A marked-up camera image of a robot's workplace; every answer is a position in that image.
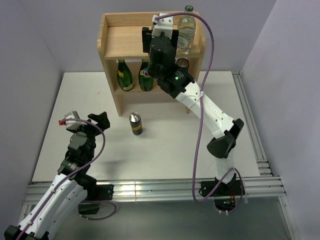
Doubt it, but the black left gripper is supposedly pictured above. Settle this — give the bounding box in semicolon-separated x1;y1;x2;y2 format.
67;112;110;159

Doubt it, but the clear water bottle shelf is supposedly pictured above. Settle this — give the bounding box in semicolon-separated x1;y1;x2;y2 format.
177;15;196;54

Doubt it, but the black beverage can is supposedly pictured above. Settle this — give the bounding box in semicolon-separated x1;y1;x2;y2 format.
176;58;190;74
129;112;143;136

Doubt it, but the green glass bottle front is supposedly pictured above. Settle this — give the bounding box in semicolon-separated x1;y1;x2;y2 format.
117;59;133;92

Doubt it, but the green glass bottle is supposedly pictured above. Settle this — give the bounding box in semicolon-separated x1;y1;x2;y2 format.
117;59;133;92
138;59;154;92

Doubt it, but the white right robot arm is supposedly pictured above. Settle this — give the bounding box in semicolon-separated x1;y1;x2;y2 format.
141;27;244;195

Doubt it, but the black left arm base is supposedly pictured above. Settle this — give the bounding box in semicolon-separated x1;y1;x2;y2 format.
78;184;114;216

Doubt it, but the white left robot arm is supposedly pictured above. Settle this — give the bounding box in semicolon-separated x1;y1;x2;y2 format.
4;111;110;240

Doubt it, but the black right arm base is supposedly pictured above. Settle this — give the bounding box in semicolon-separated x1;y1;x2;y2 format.
198;173;246;215

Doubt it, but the wooden two-tier shelf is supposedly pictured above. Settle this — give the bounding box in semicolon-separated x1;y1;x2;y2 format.
97;11;206;117

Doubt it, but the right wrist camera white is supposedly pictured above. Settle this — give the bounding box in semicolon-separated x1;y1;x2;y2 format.
152;13;174;40

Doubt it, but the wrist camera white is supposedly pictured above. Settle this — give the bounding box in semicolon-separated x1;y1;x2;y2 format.
58;110;84;131
152;13;174;40

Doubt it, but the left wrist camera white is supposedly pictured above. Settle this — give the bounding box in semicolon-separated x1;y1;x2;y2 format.
58;110;84;131

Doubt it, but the aluminium rail frame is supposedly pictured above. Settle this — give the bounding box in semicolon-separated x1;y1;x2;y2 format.
20;71;301;240

